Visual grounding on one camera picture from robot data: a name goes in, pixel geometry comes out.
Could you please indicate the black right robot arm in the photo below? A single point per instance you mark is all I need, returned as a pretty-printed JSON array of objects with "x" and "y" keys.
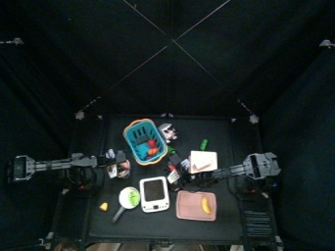
[{"x": 237, "y": 169}]

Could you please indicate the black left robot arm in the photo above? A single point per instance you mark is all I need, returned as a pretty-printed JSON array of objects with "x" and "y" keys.
[{"x": 52, "y": 164}]

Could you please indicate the yellow toy starfruit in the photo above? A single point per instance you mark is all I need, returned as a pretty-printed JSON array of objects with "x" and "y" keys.
[{"x": 103, "y": 206}]

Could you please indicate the small green toy vegetable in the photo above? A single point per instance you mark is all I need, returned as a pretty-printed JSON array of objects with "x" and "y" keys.
[{"x": 171, "y": 150}]

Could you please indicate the white paper card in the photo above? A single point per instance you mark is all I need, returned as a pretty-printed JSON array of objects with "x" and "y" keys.
[{"x": 203, "y": 161}]

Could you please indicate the orange toy fruit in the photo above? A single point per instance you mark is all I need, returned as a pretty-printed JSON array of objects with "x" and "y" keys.
[{"x": 153, "y": 151}]

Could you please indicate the white toy scale black screen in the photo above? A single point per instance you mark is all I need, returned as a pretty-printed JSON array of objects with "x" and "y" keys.
[{"x": 153, "y": 194}]

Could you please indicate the red toy strawberry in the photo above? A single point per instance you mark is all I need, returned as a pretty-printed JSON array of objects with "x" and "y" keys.
[{"x": 151, "y": 143}]

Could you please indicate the teal basket with orange rim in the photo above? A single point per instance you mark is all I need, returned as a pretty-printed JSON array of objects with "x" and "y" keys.
[{"x": 145, "y": 141}]

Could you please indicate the light green toy slice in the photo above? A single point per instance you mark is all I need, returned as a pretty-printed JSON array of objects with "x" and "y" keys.
[{"x": 133, "y": 197}]

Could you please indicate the green toy cucumber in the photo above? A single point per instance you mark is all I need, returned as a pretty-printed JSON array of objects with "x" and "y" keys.
[{"x": 203, "y": 144}]

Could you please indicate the black and white cow toy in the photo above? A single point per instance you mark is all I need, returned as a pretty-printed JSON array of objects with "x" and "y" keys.
[{"x": 167, "y": 132}]

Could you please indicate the pink cutting board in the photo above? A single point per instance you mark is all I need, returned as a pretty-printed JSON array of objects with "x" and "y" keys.
[{"x": 189, "y": 206}]

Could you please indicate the yellow toy banana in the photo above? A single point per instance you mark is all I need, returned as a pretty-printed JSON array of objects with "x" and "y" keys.
[{"x": 205, "y": 205}]

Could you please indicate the grey frame corner bracket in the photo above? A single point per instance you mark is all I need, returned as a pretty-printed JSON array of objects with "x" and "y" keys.
[
  {"x": 253, "y": 118},
  {"x": 80, "y": 114},
  {"x": 16, "y": 41},
  {"x": 326, "y": 43}
]

